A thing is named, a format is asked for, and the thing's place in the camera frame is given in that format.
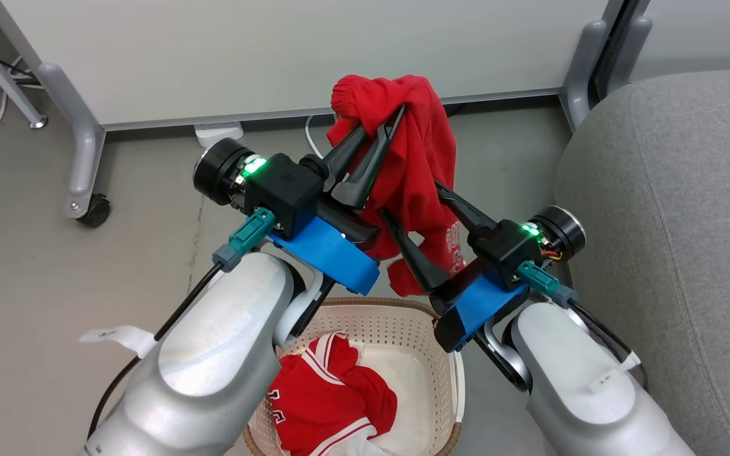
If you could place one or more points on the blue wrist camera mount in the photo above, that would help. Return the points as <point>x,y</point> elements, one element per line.
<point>482,304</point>
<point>333,259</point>

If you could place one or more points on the grey partition leg with caster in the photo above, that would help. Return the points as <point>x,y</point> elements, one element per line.
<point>83,152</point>

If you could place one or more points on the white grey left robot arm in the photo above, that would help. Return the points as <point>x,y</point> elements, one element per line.
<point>213,354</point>

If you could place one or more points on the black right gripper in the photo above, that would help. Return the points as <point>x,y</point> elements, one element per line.
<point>504,250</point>

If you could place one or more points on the cream perforated laundry basket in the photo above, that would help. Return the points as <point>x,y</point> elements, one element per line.
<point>397,329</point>

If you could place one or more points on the red white striped jersey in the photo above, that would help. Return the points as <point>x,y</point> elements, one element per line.
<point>327,399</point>

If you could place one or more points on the narrow white partition panel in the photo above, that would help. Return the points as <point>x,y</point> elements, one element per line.
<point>707,31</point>

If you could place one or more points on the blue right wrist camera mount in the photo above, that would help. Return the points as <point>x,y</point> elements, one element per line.
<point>482,304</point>

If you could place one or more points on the white paper label tag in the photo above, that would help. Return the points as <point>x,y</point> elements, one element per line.
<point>612,373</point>
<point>121,335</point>

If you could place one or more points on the red fleece garment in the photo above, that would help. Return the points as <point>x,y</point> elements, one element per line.
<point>419,145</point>

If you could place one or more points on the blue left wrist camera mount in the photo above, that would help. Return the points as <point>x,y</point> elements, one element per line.
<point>333,259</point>

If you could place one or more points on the white power strip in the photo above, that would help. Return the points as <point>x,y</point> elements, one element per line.
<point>216,133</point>

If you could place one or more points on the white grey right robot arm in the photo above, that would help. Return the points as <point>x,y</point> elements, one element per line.
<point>568,386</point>

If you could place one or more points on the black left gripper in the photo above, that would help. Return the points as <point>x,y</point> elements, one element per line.
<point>279,190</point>

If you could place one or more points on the grey fabric sofa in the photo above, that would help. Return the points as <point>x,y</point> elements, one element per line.
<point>688,221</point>

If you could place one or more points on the large white partition panel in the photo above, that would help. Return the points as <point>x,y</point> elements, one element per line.
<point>276,57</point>

